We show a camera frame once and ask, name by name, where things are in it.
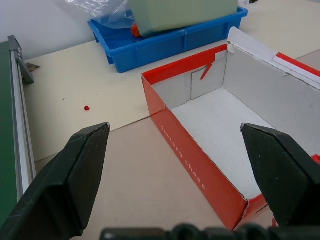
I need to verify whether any blue plastic bin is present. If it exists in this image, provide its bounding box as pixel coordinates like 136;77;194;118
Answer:
87;6;249;74

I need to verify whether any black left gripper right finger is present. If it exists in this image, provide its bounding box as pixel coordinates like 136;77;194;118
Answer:
239;122;320;229

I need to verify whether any green panel with aluminium rail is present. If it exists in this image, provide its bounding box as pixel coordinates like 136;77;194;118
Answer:
0;41;37;227

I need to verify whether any clear plastic bag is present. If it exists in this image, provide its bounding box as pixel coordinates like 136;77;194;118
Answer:
65;0;137;30

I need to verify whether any pale green plastic container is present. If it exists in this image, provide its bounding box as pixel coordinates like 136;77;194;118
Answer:
128;0;239;38

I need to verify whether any red cardboard shoe box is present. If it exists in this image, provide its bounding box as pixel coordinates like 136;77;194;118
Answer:
141;26;320;231

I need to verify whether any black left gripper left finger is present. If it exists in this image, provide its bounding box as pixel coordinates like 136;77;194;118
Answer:
0;122;111;240

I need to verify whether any small red-orange object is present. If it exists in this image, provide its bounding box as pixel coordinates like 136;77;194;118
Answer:
131;23;142;38

